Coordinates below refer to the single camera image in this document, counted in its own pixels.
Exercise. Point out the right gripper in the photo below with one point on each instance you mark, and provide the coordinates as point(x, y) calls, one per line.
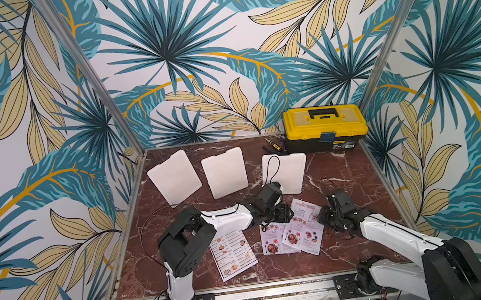
point(331, 218)

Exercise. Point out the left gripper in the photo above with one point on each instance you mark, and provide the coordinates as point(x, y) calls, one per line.
point(285, 214)

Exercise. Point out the restaurant special menu sheet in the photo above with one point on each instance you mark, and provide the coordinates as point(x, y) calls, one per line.
point(304, 232)

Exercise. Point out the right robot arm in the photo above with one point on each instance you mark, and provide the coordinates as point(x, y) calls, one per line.
point(435, 269)

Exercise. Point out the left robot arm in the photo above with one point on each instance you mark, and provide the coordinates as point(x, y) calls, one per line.
point(184, 244)

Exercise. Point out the right white menu rack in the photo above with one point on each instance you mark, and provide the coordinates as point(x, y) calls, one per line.
point(288, 171)

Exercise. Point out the white menu rack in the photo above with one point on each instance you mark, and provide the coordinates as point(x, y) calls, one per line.
point(225, 173)
point(288, 171)
point(175, 178)

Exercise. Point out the middle white menu rack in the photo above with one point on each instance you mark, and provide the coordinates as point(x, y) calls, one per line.
point(225, 173)

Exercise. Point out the left white menu rack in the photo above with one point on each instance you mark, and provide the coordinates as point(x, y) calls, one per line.
point(175, 178)

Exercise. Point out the pink menu sheet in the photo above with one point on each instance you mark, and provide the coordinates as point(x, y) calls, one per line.
point(271, 238)

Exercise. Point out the yellow header menu sheet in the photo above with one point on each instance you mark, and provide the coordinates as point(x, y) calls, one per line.
point(232, 254)

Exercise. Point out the yellow black screwdriver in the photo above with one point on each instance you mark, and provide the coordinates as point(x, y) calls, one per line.
point(273, 144)

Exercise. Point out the yellow black toolbox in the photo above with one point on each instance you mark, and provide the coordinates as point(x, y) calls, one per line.
point(324, 129)

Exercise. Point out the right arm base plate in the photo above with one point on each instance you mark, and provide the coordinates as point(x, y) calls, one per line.
point(351, 285)

